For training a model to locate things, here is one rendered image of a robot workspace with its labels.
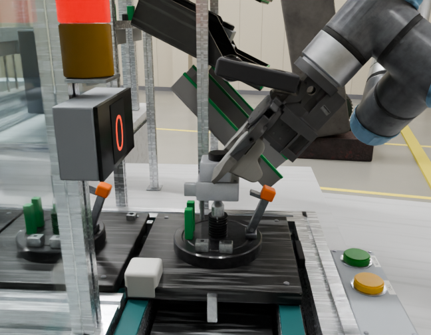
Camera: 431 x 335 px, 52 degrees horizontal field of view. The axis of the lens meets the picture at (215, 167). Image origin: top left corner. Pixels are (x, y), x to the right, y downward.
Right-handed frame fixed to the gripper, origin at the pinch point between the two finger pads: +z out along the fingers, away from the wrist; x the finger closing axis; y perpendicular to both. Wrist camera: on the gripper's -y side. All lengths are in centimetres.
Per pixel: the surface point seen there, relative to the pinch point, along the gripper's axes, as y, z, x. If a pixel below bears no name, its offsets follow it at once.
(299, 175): 32, 5, 66
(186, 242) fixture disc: 4.0, 11.5, -2.5
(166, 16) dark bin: -21.9, -10.0, 23.3
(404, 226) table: 48, -8, 32
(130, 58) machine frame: -42, 32, 165
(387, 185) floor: 168, 4, 289
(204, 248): 5.8, 9.0, -5.7
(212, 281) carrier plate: 8.6, 10.1, -10.1
